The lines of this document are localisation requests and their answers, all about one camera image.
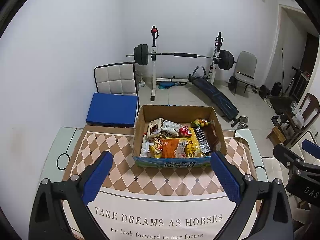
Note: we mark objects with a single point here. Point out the white squat rack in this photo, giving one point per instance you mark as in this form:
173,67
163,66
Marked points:
176,69

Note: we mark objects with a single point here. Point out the cardboard milk carton box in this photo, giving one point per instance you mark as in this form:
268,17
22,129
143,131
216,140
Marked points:
183,115

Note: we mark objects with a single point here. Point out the clear yellow bread packet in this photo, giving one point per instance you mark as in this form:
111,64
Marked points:
180,150

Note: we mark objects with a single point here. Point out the grey folding chair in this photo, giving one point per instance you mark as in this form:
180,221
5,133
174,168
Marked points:
244,72

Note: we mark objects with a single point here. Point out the white quilted chair right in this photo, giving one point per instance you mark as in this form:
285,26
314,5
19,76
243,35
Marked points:
275,169

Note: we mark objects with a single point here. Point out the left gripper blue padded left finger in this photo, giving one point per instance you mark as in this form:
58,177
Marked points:
94,175

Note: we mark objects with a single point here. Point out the yellow black large snack bag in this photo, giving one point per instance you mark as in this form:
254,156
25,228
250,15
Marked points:
196,144

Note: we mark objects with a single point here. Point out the brown red snack packet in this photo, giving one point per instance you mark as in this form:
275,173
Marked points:
213,137

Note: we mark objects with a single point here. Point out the colourful candy bag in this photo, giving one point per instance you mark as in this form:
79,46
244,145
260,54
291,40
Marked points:
200,123

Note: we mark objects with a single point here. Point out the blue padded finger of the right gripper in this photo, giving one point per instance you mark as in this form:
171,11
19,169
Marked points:
311,148
288,158

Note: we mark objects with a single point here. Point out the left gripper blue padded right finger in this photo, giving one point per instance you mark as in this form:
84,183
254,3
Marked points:
229,176

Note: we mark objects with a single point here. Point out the chrome dumbbell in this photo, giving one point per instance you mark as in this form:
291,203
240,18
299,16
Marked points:
242,125
242,118

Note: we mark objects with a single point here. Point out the red white long snack packet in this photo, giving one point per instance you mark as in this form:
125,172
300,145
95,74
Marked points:
145,148

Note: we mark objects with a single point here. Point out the white quilted chair with blue cushion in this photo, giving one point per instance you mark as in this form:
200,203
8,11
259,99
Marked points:
116,101

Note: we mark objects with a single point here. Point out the yellow panda snack bag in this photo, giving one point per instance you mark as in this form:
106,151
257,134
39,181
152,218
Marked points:
156,148

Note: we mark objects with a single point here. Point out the checkered table mat with text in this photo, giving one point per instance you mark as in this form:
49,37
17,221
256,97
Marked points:
150,203

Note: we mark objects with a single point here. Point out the black dumbbell on floor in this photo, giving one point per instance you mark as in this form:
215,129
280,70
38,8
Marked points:
263,91

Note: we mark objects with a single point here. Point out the black sit-up bench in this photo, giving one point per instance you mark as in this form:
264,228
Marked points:
215,95

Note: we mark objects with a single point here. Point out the small wooden stool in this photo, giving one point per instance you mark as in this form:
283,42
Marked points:
276,136

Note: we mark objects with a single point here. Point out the white grey snack packet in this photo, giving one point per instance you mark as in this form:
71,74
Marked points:
171,128

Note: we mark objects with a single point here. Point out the orange snack bag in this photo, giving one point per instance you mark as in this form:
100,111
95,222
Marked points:
169,147

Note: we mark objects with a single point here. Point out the dark wooden chair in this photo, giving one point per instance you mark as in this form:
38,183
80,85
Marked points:
294,124

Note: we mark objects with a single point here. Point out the white Franzzi cookie packet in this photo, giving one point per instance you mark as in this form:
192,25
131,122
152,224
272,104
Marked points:
154,129

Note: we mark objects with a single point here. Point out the barbell with black plates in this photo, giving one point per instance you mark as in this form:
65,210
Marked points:
141,54

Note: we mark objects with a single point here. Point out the small red triangular snack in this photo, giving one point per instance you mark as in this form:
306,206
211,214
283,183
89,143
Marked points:
184,132

